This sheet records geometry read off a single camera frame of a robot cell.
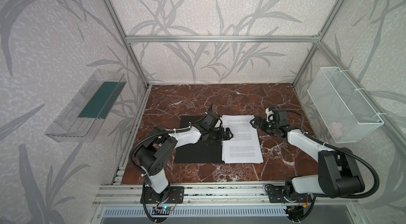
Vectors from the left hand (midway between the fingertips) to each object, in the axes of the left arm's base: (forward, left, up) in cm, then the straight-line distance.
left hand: (229, 132), depth 88 cm
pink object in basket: (-6, -48, +16) cm, 51 cm away
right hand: (+8, -16, +2) cm, 18 cm away
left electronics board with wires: (-36, +33, -8) cm, 50 cm away
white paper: (-6, -9, -6) cm, 12 cm away
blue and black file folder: (+12, +27, -9) cm, 31 cm away
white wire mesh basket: (-6, -45, +29) cm, 53 cm away
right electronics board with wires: (-36, -30, -9) cm, 48 cm away
